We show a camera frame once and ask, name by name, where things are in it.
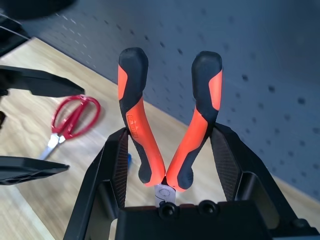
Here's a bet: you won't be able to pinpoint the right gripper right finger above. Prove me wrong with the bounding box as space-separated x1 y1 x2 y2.
209 122 316 240

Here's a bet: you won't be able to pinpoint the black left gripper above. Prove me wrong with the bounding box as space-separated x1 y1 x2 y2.
0 65 86 186

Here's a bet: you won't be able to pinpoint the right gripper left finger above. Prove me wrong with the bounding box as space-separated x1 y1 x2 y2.
63 127 130 240

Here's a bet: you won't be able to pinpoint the red-handled scissors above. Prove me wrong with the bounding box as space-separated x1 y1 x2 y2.
37 94 102 161

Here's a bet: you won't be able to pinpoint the orange and black pliers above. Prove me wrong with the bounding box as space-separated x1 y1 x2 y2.
117 46 223 208

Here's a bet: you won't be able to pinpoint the grey perforated pegboard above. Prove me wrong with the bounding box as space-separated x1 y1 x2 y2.
19 0 320 201

